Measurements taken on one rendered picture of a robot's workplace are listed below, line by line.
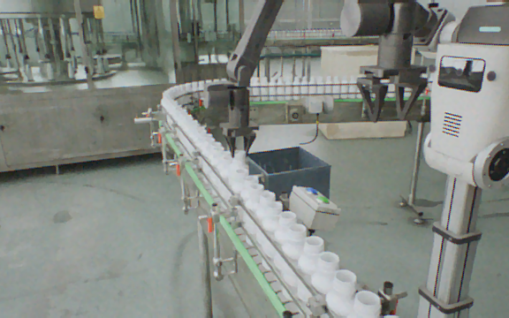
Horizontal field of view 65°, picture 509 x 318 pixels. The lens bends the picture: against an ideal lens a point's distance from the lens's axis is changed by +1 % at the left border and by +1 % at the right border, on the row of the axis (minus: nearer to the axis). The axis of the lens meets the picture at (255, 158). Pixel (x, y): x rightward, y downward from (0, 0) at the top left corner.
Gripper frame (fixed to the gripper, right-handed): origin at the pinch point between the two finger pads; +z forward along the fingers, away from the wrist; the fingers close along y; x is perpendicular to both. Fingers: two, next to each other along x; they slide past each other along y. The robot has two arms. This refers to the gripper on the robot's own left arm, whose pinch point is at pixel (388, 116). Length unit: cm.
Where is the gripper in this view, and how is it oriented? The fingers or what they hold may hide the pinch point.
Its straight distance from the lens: 78.4
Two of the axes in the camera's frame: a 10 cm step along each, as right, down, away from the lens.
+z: 0.1, 9.5, 3.2
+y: 9.3, -1.3, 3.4
